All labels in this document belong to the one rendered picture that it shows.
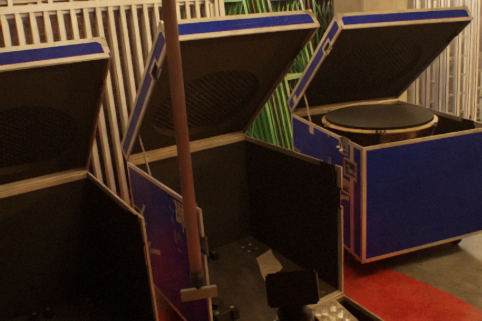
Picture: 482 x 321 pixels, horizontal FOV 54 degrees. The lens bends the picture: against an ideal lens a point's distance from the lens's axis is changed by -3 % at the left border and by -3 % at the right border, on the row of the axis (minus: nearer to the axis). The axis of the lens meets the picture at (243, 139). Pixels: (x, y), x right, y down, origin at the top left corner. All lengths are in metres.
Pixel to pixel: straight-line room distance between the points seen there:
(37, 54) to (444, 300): 2.70
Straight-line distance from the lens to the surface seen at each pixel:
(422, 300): 3.34
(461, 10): 3.73
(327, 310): 2.90
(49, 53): 2.18
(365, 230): 3.27
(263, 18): 2.52
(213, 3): 4.49
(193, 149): 3.27
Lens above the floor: 1.82
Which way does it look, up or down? 15 degrees down
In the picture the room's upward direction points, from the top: 4 degrees counter-clockwise
